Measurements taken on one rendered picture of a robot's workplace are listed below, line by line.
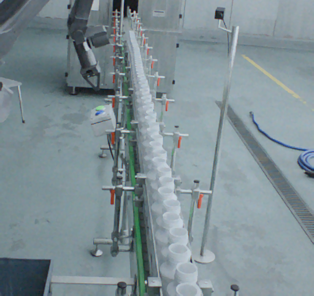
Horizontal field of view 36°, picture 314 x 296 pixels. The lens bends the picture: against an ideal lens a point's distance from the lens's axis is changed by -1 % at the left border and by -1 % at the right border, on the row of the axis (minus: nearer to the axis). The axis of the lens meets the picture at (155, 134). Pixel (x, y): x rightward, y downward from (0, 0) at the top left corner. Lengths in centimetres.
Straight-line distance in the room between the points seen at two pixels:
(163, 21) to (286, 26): 656
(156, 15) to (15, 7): 500
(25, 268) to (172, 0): 493
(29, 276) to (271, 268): 201
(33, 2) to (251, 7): 1098
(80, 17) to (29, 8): 75
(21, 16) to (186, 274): 55
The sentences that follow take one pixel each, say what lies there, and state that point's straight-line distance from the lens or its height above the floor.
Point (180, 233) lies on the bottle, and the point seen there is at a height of 115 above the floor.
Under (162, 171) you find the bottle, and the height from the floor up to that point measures 117.
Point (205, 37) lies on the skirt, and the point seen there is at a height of 10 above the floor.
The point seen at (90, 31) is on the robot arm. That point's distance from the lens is 176.
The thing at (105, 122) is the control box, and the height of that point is 109.
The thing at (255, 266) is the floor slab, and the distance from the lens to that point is 305.
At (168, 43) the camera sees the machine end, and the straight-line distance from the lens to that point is 597.
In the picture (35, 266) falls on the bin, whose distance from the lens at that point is 125.
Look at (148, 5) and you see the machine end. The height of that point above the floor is 116.
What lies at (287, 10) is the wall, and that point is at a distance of 1210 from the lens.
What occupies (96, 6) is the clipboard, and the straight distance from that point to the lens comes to 587.
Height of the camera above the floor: 165
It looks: 20 degrees down
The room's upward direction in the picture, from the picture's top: 6 degrees clockwise
